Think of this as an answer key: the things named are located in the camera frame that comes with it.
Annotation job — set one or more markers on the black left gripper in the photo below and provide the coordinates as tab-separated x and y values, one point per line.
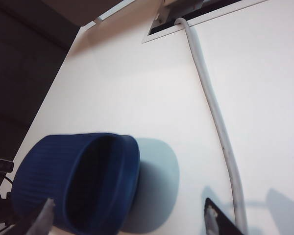
1	165

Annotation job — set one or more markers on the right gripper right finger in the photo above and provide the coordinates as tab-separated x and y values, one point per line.
218	222

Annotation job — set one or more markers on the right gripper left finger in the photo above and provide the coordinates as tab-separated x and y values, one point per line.
42	220

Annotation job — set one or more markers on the blue rubber slide slipper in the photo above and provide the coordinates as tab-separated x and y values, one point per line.
39	171

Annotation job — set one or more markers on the brown desk partition panel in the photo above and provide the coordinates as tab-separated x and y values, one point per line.
83	9

